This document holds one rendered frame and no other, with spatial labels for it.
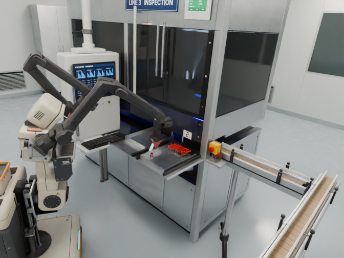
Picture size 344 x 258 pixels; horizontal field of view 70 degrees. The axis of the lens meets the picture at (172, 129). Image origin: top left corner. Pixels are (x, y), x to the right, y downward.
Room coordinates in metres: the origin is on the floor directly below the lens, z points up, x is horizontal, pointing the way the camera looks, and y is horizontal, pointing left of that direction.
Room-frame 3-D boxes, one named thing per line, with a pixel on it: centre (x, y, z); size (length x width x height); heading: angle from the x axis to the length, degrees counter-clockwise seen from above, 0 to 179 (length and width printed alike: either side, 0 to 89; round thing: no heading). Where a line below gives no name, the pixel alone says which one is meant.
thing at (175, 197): (2.72, 0.16, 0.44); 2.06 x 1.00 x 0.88; 48
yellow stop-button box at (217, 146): (1.65, -0.33, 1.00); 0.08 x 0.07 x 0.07; 138
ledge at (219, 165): (1.67, -0.37, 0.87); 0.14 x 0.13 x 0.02; 138
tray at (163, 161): (1.64, 0.01, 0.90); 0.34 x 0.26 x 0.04; 137
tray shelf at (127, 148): (1.79, 0.11, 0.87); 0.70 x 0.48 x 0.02; 48
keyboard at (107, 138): (2.00, 0.59, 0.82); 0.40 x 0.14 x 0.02; 138
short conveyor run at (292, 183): (1.56, -0.64, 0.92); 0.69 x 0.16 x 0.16; 48
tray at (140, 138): (1.95, 0.19, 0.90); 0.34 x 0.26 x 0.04; 138
